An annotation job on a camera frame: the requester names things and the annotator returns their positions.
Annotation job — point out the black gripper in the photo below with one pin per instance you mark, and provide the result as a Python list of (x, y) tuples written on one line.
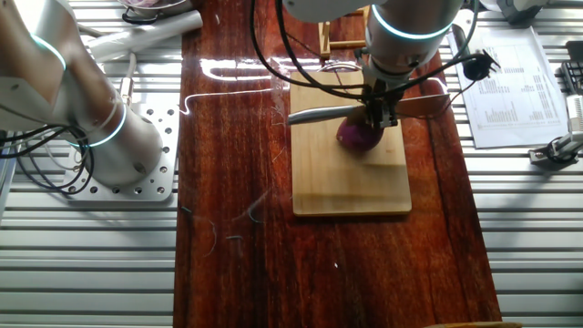
[(385, 91)]

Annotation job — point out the purple onion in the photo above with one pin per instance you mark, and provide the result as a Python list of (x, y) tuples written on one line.
[(357, 136)]

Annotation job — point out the steel cleaver knife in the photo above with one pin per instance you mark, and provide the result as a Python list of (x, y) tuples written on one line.
[(319, 114)]

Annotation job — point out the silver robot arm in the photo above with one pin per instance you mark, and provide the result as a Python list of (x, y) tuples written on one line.
[(123, 146)]

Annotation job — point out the bamboo cutting board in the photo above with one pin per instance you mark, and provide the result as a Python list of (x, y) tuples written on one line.
[(337, 182)]

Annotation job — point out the wooden knife rack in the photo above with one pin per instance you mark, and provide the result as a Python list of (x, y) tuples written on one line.
[(324, 41)]

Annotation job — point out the printed paper sheet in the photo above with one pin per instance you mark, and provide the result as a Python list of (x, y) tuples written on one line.
[(514, 100)]

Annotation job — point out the glossy wood-grain table mat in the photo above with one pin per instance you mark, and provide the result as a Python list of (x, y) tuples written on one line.
[(228, 273)]

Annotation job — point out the white plastic roll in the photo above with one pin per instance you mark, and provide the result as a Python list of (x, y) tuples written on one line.
[(146, 34)]

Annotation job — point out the purple vegetable pieces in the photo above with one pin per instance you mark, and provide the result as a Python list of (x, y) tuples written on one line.
[(141, 3)]

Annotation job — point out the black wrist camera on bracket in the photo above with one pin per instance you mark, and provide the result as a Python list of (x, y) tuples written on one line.
[(476, 68)]

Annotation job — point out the grey metal mount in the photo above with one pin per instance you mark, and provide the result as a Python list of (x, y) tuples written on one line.
[(519, 10)]

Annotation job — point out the silver bar-shaped camera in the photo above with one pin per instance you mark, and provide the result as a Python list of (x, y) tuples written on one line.
[(576, 114)]

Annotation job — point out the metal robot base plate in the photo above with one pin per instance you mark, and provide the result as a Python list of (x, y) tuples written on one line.
[(159, 184)]

